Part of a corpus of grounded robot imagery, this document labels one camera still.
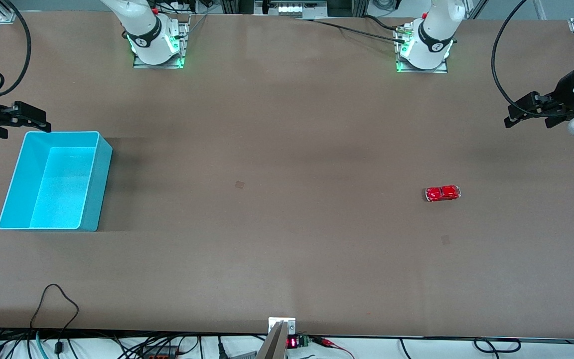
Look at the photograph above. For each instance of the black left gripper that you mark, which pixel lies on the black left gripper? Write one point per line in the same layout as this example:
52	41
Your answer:
562	92

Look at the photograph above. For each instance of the red beetle toy car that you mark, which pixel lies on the red beetle toy car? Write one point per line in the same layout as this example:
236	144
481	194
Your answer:
441	193

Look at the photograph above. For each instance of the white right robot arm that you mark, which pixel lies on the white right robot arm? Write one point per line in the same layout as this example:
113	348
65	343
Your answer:
147	35

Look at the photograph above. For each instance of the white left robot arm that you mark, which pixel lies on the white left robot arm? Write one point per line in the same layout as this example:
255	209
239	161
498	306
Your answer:
431	35

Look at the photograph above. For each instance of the blue plastic box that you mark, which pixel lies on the blue plastic box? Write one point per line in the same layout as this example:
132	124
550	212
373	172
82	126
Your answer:
58	189

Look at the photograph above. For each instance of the lit white equipment panel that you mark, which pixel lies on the lit white equipment panel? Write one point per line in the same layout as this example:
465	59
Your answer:
292	7

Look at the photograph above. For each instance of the black orange power strip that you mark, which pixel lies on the black orange power strip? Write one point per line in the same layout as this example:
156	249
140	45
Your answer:
160	351

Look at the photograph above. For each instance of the small red digit display module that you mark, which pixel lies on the small red digit display module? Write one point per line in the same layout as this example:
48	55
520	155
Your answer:
297	342

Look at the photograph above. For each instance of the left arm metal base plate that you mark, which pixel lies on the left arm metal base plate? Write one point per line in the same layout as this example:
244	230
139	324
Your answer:
439	69

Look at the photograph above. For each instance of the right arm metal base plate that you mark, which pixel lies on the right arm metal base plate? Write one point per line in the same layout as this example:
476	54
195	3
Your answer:
183	45

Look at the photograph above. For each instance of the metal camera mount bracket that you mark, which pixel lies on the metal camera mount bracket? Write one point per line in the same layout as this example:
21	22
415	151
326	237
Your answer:
279	339

